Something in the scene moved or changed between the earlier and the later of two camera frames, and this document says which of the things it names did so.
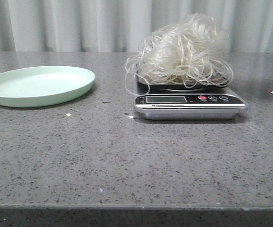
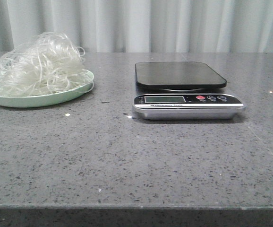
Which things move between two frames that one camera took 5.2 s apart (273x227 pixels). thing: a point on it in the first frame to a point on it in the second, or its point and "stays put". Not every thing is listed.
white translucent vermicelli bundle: [192, 50] to [49, 64]
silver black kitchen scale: [176, 102] stays put
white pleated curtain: [122, 26] stays put
